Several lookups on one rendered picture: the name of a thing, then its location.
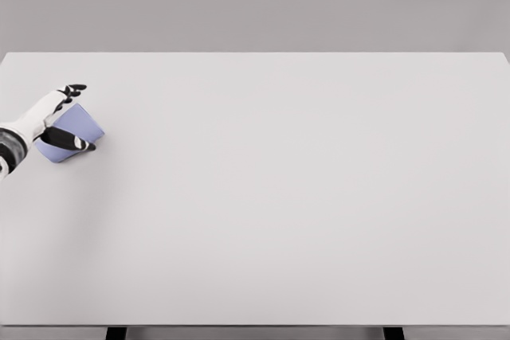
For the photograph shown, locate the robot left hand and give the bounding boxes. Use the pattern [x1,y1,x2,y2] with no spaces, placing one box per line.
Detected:
[25,84,97,153]

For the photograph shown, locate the light purple cup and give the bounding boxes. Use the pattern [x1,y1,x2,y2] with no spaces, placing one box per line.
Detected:
[34,103,106,164]

